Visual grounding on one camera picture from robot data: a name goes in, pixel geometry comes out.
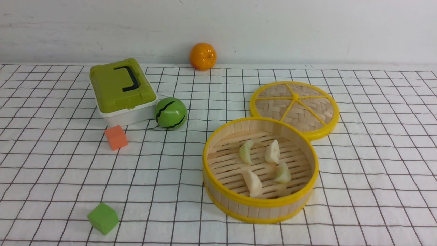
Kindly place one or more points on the green foam cube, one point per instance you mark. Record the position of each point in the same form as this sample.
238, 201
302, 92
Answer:
103, 218

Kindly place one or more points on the bamboo steamer tray yellow rim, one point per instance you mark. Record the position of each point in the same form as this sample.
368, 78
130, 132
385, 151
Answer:
226, 186

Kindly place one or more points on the green toy watermelon ball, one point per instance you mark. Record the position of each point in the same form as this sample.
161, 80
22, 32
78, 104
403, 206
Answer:
170, 113

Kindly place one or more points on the orange toy fruit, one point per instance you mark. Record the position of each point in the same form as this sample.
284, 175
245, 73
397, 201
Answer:
203, 56

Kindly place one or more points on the orange foam cube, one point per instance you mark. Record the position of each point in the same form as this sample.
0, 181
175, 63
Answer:
116, 137

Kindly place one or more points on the checked white tablecloth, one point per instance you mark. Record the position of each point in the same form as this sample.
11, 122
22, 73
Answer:
377, 183

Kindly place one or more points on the pale green dumpling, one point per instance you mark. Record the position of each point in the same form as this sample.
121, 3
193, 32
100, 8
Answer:
283, 174
244, 152

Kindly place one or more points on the bamboo steamer lid yellow rim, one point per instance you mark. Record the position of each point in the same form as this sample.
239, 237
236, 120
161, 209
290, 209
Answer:
308, 109

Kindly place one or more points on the white dumpling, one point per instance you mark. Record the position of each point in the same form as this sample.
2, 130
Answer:
272, 153
253, 183

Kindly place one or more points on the green lidded white box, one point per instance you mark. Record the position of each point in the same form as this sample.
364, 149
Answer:
122, 92

